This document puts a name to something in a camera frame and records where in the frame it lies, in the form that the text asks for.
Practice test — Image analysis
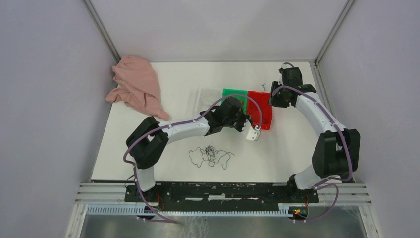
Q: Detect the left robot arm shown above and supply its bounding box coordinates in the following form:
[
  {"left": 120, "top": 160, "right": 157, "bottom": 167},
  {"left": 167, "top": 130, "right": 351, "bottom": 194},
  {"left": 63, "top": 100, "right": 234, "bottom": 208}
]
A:
[{"left": 123, "top": 94, "right": 263, "bottom": 202}]

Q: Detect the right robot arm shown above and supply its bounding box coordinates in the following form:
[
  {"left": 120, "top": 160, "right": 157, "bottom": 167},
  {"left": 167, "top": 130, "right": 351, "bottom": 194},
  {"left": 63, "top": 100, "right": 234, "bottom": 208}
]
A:
[{"left": 269, "top": 62, "right": 361, "bottom": 202}]

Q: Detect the red plastic bin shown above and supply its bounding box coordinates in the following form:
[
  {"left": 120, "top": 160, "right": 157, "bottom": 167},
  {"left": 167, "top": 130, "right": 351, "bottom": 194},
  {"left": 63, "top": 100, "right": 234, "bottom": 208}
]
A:
[{"left": 246, "top": 91, "right": 273, "bottom": 131}]

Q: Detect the green plastic bin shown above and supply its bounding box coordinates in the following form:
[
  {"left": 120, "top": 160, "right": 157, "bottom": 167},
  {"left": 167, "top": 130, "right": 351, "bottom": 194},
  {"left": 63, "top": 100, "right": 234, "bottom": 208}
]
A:
[{"left": 222, "top": 88, "right": 248, "bottom": 113}]

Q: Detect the clear plastic bin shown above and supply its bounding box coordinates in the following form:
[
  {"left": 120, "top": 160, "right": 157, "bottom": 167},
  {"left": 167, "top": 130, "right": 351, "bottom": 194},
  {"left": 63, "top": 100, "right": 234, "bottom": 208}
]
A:
[{"left": 193, "top": 88, "right": 223, "bottom": 114}]

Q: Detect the pink cloth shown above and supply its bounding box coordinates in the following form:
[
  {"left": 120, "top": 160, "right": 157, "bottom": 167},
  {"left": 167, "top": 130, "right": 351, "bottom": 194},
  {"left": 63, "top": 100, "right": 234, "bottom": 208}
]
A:
[{"left": 105, "top": 55, "right": 170, "bottom": 120}]

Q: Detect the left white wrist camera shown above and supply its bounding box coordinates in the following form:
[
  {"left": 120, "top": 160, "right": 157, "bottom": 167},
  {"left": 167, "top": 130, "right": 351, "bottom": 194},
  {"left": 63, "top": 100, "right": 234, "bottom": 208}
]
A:
[{"left": 244, "top": 126, "right": 261, "bottom": 141}]

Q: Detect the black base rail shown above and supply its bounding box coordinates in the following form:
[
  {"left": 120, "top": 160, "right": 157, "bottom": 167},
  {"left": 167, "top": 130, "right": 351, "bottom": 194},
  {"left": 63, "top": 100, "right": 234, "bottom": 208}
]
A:
[{"left": 124, "top": 181, "right": 319, "bottom": 212}]

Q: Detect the white slotted cable duct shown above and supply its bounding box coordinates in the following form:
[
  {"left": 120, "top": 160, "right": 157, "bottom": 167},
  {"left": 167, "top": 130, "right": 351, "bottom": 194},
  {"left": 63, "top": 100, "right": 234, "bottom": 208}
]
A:
[{"left": 86, "top": 204, "right": 292, "bottom": 218}]

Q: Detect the aluminium frame rail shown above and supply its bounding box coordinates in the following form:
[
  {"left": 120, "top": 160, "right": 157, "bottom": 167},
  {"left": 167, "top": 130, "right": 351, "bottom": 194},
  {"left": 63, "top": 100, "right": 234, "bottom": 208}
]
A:
[{"left": 75, "top": 183, "right": 372, "bottom": 206}]

